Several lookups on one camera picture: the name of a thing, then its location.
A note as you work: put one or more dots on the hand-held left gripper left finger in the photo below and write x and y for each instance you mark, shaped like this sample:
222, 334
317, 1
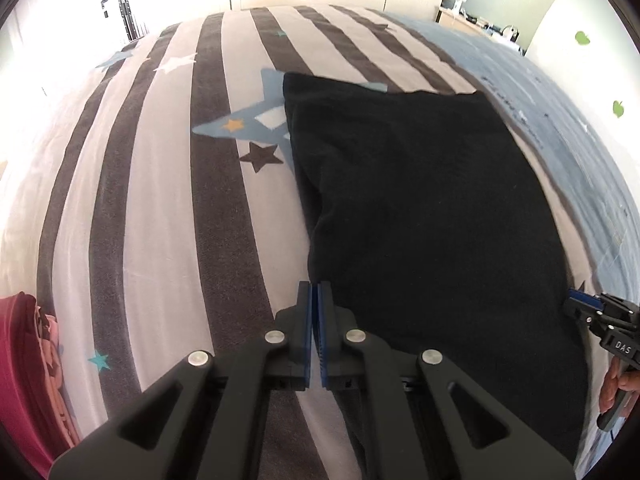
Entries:
305, 330

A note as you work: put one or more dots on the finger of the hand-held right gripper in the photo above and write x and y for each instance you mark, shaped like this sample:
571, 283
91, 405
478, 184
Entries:
617, 307
580, 312

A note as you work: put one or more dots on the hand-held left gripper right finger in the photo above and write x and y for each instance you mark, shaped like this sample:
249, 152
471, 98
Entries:
322, 330

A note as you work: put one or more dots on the black printed t-shirt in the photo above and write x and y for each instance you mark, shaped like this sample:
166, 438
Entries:
425, 210

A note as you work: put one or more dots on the person's right hand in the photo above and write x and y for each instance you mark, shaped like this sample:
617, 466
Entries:
632, 382

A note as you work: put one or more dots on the striped star bedsheet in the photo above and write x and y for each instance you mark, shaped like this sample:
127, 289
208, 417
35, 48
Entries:
150, 210

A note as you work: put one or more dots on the white headboard apple stickers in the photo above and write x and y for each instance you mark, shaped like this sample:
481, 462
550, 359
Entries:
575, 75

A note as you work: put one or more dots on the maroon folded garment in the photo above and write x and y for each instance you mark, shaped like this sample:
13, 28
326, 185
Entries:
20, 370

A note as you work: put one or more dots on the cream nightstand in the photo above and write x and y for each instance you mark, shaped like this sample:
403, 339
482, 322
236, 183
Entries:
465, 22

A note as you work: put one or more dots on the small white desk fan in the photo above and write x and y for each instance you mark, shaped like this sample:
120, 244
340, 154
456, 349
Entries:
460, 2

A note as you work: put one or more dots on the folded metal rack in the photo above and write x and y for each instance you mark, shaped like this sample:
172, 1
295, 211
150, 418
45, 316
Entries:
125, 10

